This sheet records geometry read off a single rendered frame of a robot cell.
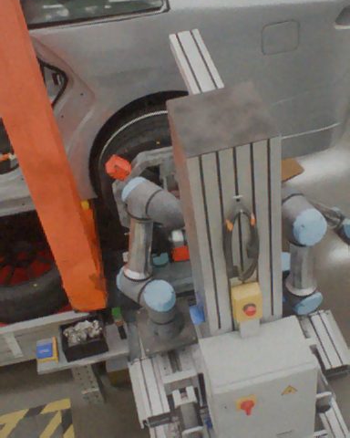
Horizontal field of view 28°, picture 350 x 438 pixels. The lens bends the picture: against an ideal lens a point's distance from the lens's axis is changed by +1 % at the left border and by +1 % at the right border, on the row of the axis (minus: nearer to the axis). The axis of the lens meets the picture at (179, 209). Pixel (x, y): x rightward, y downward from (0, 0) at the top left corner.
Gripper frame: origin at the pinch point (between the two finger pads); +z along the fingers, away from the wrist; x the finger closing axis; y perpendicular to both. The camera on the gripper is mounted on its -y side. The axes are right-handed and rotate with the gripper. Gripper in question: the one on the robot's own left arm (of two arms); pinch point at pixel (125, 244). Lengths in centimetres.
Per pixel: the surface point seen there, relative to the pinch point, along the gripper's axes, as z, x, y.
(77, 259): 22.2, 7.4, 9.9
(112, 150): -1, 50, -17
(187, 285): -29, 53, 76
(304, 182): -119, 128, 74
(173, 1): -36, 48, -83
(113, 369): 17, 12, 87
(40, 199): 30.1, 0.5, -28.6
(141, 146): -14.2, 41.6, -21.5
